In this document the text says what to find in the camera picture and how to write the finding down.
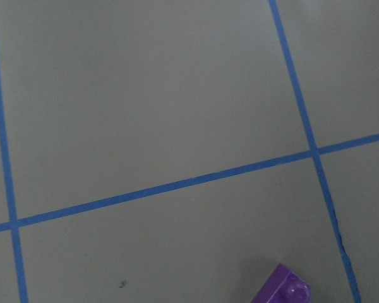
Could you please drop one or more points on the purple curved toy block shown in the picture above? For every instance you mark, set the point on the purple curved toy block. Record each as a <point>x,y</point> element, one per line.
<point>283,286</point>

